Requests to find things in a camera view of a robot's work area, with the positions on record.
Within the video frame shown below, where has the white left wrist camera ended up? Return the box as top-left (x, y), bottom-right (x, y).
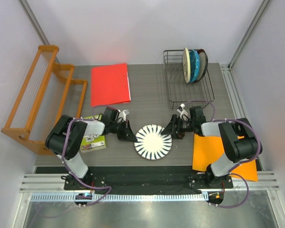
top-left (118, 109), bottom-right (130, 121)

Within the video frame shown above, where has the white slotted cable duct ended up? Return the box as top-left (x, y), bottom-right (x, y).
top-left (30, 192), bottom-right (209, 202)

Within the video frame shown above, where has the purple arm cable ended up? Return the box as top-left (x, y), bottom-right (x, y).
top-left (184, 99), bottom-right (263, 209)
top-left (61, 105), bottom-right (113, 207)

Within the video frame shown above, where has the red folder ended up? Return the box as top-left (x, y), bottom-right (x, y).
top-left (90, 63), bottom-right (131, 106)

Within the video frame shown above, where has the white blue striped plate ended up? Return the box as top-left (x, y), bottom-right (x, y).
top-left (134, 124), bottom-right (172, 161)

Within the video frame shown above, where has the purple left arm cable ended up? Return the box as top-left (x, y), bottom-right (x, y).
top-left (61, 105), bottom-right (113, 207)

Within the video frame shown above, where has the dark red rimmed plate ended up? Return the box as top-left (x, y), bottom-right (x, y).
top-left (196, 49), bottom-right (208, 82)

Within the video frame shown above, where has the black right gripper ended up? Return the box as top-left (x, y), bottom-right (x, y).
top-left (161, 114), bottom-right (195, 139)

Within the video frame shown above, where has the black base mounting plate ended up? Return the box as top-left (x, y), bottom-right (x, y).
top-left (63, 166), bottom-right (233, 194)

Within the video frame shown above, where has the orange folder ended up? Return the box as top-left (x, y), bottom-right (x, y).
top-left (192, 134), bottom-right (258, 181)

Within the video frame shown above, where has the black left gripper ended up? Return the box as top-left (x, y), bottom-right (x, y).
top-left (110, 119), bottom-right (137, 142)

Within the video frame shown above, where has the orange wooden rack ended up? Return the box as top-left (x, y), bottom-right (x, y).
top-left (1, 45), bottom-right (88, 155)

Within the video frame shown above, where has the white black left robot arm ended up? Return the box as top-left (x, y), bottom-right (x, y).
top-left (45, 106), bottom-right (138, 190)

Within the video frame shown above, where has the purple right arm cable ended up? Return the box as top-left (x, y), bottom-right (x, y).
top-left (184, 99), bottom-right (263, 209)

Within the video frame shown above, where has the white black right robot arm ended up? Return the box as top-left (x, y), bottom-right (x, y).
top-left (161, 104), bottom-right (262, 188)

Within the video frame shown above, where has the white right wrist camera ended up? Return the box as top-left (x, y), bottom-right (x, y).
top-left (177, 103), bottom-right (188, 120)

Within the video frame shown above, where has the cream plate with twig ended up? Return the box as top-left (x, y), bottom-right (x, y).
top-left (183, 47), bottom-right (191, 84)

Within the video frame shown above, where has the green booklet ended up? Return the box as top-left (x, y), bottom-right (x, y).
top-left (80, 115), bottom-right (106, 153)

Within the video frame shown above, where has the black wire dish rack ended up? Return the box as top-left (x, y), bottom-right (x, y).
top-left (163, 49), bottom-right (215, 110)

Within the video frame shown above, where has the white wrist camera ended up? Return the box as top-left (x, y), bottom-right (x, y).
top-left (118, 109), bottom-right (130, 121)
top-left (177, 103), bottom-right (188, 120)

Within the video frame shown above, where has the blue polka dot plate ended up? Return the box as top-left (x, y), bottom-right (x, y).
top-left (189, 50), bottom-right (200, 83)

